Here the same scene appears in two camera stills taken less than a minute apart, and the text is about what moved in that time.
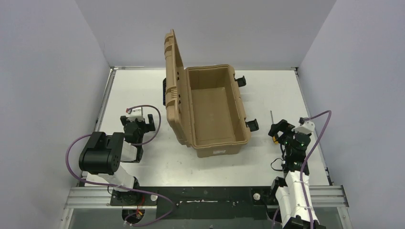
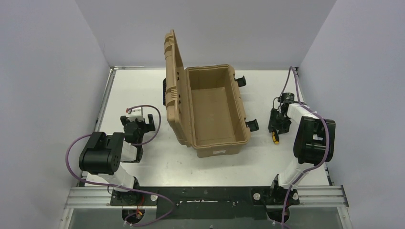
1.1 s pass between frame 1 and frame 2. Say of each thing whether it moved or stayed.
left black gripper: stayed
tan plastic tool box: stayed
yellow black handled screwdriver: stayed
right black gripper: moved
